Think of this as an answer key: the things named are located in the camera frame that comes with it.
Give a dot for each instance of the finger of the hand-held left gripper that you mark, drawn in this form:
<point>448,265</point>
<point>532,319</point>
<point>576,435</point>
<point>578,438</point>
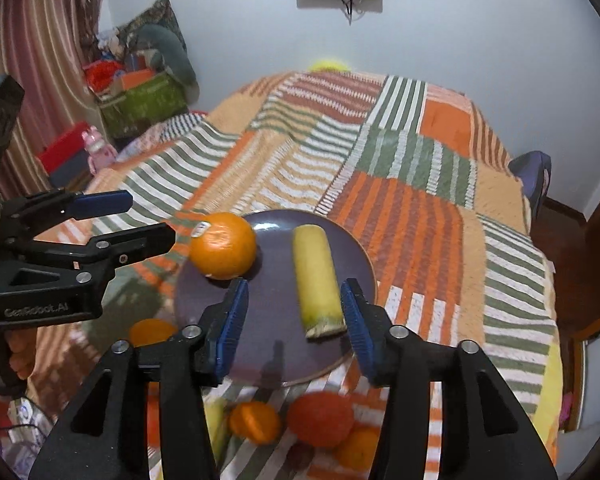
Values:
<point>140,240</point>
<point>105,204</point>

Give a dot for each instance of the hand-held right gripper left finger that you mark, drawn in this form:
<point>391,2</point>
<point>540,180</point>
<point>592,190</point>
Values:
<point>232,317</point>

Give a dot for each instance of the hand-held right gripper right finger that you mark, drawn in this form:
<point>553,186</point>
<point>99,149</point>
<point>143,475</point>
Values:
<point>354,320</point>

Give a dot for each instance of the purple round plate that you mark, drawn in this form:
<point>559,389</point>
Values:
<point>275,320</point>

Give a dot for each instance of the yellow banana piece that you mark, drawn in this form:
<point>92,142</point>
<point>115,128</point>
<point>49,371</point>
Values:
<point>315,280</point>

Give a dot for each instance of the large orange with sticker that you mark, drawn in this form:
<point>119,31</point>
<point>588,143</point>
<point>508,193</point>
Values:
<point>225,250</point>

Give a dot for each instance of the person's left hand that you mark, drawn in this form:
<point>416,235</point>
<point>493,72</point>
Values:
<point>21,355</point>

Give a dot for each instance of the pink water bottle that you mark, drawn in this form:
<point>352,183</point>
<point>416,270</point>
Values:
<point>99,152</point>

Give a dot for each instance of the red storage box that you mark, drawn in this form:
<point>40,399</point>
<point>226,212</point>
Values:
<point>62,147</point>

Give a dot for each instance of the red orange round fruit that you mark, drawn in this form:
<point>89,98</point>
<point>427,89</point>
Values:
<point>320,420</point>

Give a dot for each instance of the green cardboard box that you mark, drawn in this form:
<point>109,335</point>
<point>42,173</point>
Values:
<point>145,105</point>

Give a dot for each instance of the small orange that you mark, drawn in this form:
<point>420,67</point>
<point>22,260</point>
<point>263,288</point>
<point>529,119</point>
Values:
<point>255,422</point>

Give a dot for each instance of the yellow green fruit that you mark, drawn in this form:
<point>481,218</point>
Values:
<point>215,427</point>

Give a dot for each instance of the striped patchwork blanket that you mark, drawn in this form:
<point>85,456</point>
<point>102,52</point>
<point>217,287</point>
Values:
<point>405,210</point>

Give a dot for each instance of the orange cardboard box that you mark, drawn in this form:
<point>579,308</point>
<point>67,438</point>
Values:
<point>137,80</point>

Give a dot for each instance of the striped brown curtain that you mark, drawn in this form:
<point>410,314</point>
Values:
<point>45,60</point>

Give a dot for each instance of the grey green pillow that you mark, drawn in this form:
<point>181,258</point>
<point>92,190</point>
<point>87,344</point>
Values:
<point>172,52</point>

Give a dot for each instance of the patterned dark cushion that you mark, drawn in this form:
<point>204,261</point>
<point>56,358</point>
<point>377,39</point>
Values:
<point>160,15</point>

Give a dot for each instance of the blue chair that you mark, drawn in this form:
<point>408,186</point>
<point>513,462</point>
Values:
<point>532,175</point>

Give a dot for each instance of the brown wooden furniture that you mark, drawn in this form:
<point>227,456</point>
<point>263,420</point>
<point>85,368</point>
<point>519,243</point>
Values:
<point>597,270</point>

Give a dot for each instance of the yellow fluffy object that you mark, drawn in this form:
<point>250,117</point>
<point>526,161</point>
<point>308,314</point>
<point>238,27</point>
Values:
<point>327,65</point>

